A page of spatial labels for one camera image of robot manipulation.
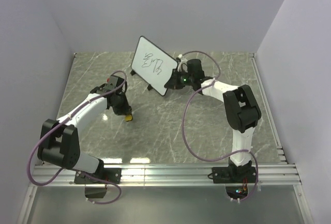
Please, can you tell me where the aluminium front rail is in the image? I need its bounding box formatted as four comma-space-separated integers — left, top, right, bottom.
33, 163, 301, 187

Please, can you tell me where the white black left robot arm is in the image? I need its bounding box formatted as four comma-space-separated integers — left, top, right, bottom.
37, 74, 133, 184

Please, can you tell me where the aluminium rail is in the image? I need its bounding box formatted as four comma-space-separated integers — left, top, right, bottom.
249, 53, 288, 164
33, 163, 301, 187

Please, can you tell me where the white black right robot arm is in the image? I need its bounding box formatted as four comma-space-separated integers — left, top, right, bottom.
164, 55, 262, 183

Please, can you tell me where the white whiteboard black frame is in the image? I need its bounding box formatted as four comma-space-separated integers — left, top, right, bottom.
131, 36, 178, 96

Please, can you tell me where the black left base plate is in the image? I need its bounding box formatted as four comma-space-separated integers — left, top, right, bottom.
74, 168, 122, 184

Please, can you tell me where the yellow bone-shaped eraser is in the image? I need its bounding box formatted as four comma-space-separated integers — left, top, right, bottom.
125, 114, 133, 122

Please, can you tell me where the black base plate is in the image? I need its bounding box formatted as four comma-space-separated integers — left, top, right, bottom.
74, 168, 122, 184
207, 161, 258, 184

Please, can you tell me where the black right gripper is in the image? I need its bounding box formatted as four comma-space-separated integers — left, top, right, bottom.
163, 70, 193, 92

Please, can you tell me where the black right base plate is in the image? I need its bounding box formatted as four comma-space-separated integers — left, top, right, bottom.
207, 161, 258, 184

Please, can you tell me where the aluminium right side rail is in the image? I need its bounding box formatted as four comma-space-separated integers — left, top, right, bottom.
249, 53, 288, 164

